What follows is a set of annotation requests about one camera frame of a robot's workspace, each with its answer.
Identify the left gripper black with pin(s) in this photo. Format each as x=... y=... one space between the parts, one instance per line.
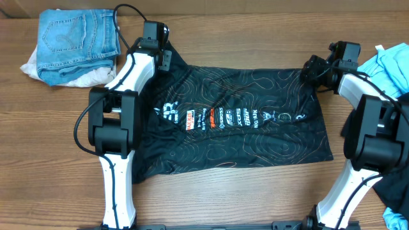
x=167 y=59

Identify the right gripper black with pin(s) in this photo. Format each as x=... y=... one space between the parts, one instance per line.
x=308 y=72

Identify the black orange-patterned cycling jersey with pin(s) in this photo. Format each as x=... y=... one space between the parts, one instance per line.
x=197 y=118

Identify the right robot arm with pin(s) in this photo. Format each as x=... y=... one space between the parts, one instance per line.
x=377 y=141

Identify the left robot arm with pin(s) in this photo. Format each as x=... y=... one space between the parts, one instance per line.
x=114 y=122

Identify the light blue t-shirt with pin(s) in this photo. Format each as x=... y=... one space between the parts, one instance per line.
x=388 y=69

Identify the folded blue denim jeans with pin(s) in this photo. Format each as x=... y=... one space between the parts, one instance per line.
x=95 y=15

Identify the folded white cloth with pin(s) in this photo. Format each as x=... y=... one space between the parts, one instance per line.
x=74 y=53

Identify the plain black garment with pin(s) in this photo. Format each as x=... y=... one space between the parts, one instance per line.
x=393 y=192

